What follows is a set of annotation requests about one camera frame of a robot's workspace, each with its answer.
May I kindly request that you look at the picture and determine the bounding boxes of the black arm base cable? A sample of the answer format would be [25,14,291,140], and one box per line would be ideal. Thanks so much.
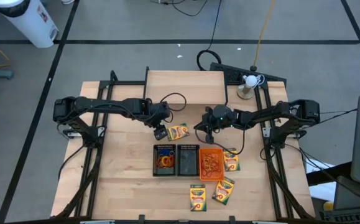
[284,141,354,195]
[57,144,86,181]

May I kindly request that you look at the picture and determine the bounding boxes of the dark grey case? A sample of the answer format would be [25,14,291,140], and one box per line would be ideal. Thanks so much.
[333,175,360,211]

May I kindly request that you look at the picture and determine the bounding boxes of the black slotted plastic basket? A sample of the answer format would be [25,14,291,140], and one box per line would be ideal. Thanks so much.
[152,144,177,177]
[176,144,201,177]

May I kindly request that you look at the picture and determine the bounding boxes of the yellow spiral coil ring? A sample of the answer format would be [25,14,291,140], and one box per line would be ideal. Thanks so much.
[162,155,175,168]

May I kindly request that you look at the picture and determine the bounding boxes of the black aluminium table frame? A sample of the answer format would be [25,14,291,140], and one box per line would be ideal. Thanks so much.
[51,65,316,222]

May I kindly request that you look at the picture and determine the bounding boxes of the white trash can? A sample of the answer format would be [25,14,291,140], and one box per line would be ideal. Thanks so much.
[0,0,60,49]

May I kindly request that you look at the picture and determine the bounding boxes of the orange slotted plastic basket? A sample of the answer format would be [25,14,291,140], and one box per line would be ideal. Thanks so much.
[199,147,225,182]

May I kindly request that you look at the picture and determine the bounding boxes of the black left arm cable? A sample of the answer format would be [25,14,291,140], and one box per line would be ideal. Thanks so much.
[159,91,188,124]

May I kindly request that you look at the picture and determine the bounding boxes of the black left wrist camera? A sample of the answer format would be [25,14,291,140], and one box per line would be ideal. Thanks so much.
[153,125,168,141]

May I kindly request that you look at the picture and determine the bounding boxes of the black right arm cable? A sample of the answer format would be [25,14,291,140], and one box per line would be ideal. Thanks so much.
[194,124,246,156]

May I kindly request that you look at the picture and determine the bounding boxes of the yellow green crayon box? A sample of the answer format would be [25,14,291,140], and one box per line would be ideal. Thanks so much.
[223,148,241,172]
[190,184,208,212]
[166,123,190,142]
[211,176,236,205]

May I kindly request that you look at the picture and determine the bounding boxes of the black coiled floor cable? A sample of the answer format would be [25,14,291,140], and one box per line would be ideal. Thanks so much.
[196,0,223,72]

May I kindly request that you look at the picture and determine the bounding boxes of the white paper sheet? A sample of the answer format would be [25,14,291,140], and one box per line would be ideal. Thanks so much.
[305,157,338,202]

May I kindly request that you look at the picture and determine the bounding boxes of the wooden riser shelf black legs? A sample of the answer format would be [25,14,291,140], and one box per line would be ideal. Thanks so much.
[144,66,229,106]

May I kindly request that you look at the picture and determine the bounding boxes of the white bulb desk lamp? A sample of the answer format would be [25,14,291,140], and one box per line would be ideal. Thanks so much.
[236,73,266,100]

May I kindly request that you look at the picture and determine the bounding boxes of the yellow rubber band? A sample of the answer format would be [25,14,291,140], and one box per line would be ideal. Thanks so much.
[201,156,215,169]
[206,158,219,172]

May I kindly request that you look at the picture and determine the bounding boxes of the black keyboard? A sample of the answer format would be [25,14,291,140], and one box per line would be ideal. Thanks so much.
[318,206,360,224]

